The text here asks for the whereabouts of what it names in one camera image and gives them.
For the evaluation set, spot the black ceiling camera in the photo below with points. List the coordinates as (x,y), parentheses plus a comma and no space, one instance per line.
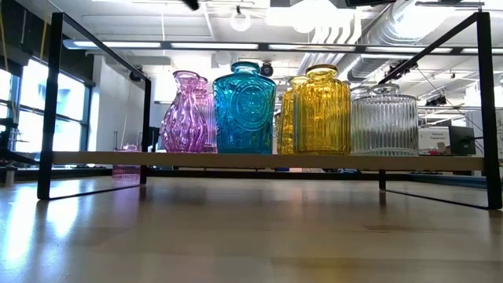
(267,70)
(136,74)

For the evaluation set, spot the black ceiling spotlight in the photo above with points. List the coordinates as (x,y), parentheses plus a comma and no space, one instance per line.
(397,68)
(436,101)

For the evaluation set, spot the teal medallion glass vase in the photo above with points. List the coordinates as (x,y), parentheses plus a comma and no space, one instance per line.
(243,118)

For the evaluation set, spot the pink wavy glass vase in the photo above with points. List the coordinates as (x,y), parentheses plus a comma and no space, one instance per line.
(182,126)

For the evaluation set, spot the white labelled box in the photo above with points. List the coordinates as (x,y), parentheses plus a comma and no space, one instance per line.
(434,137)

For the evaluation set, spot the amber ribbed glass vase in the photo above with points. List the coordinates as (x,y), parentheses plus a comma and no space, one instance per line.
(322,118)
(287,122)

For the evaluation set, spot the silver ventilation duct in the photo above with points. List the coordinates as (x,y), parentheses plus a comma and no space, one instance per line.
(393,31)

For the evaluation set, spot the wooden shelf black metal frame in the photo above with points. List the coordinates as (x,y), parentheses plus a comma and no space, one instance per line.
(251,161)

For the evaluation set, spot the small pink ribbed glass vase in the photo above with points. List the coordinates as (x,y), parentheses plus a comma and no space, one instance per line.
(126,175)

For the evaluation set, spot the black computer monitor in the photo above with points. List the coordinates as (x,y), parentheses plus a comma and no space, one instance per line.
(154,137)

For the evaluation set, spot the black overhead frame bar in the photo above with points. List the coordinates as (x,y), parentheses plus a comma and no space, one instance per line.
(263,47)

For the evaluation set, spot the black box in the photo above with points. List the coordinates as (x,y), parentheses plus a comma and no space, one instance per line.
(461,141)

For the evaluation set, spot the clear ribbed glass vase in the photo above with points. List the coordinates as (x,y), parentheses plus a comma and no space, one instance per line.
(385,126)

